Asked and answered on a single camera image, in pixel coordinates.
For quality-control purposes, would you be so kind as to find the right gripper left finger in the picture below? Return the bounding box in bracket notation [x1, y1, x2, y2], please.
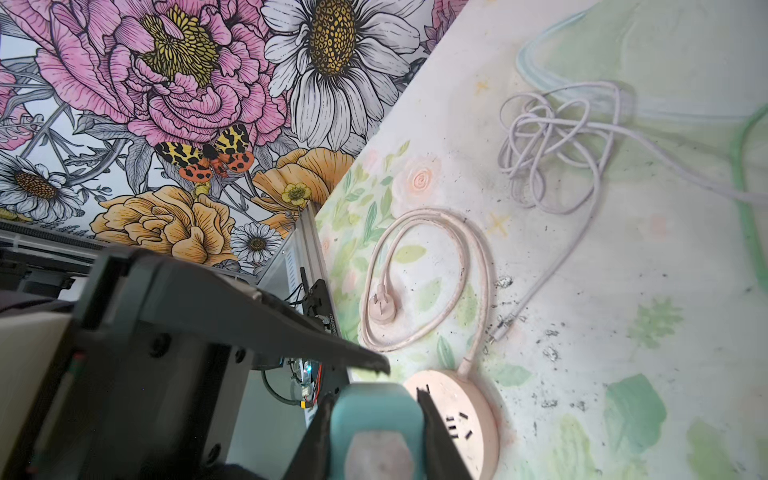
[283, 394, 336, 480]

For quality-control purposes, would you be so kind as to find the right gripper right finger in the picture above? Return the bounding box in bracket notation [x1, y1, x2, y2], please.
[416, 389, 472, 480]

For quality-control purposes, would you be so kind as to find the round pink power socket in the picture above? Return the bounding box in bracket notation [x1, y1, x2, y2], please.
[404, 370, 499, 480]

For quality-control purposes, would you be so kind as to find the teal charger plug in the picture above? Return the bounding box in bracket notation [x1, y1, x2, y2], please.
[328, 383, 425, 479]

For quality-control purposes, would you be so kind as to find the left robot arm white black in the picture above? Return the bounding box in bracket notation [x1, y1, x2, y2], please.
[1, 248, 389, 479]

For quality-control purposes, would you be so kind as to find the clear pink socket cable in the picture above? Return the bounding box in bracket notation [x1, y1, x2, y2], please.
[358, 207, 494, 379]

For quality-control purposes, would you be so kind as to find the white thin coiled cable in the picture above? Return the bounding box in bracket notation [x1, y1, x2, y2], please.
[485, 80, 768, 344]

